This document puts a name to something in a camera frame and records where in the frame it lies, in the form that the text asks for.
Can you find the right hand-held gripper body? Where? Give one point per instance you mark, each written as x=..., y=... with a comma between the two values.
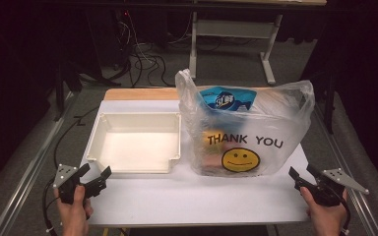
x=329, y=190

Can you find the aluminium floor rail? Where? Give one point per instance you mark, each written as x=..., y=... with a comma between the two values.
x=29, y=167
x=344, y=160

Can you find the blue snack pouch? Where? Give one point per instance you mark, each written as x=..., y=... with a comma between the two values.
x=226, y=98

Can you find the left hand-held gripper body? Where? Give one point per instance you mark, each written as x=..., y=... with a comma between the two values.
x=68, y=187

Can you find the person's right hand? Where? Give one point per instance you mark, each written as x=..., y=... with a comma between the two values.
x=326, y=219

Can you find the yellow drink carton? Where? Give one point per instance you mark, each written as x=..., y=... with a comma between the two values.
x=210, y=149

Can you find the white plastic bin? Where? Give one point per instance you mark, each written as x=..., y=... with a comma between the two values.
x=134, y=147

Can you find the person's left hand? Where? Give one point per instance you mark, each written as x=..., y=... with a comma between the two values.
x=75, y=214

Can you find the clear plastic bag with smiley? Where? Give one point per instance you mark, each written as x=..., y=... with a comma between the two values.
x=269, y=124

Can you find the white metal desk frame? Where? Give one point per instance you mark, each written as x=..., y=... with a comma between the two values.
x=233, y=28

